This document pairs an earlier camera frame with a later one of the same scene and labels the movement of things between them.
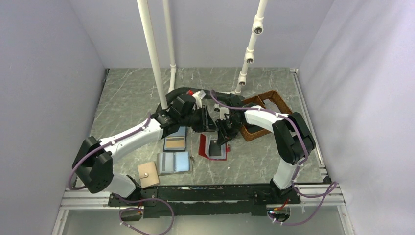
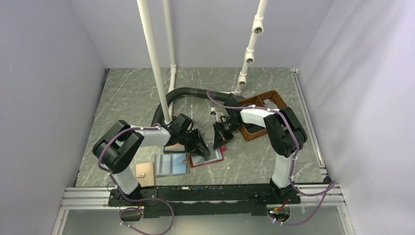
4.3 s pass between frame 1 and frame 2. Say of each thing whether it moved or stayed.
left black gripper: moved
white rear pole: stayed
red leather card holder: moved
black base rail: stayed
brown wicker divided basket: stayed
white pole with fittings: stayed
